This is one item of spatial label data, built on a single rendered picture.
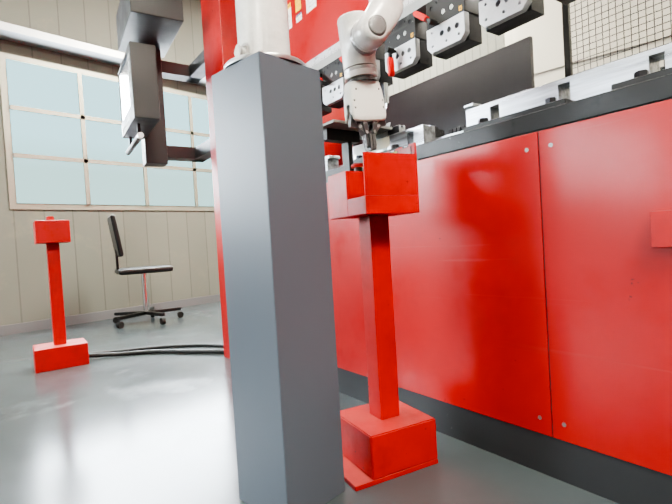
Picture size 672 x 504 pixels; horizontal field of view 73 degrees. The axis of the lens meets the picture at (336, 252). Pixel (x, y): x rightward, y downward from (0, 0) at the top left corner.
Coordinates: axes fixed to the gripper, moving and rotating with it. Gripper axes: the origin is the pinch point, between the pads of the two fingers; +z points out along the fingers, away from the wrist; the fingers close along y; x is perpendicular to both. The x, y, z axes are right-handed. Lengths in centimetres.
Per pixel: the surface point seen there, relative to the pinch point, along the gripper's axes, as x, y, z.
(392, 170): 4.8, -2.4, 8.0
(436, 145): -4.8, -25.5, 0.8
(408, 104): -88, -82, -35
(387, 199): 4.8, 0.2, 15.0
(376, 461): 5, 13, 78
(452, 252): -1.1, -23.4, 31.9
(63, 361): -186, 92, 73
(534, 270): 23, -27, 37
